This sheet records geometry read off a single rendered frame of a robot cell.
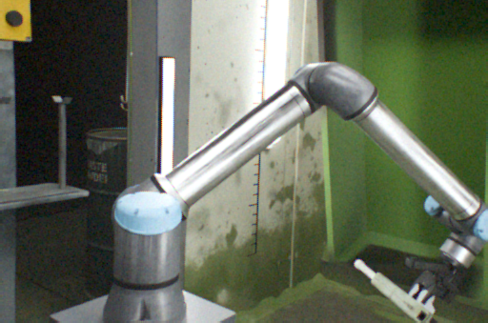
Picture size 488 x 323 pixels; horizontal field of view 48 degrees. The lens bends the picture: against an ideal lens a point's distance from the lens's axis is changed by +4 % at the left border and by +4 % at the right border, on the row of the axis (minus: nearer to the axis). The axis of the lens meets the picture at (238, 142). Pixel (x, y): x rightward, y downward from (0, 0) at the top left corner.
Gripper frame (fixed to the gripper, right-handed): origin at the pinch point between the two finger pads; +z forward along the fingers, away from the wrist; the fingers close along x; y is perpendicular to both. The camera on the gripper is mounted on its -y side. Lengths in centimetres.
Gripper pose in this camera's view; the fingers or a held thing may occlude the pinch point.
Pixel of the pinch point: (408, 309)
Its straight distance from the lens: 182.9
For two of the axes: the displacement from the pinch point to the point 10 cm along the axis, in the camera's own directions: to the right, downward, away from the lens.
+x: -1.4, -0.7, 9.9
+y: 7.9, 6.0, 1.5
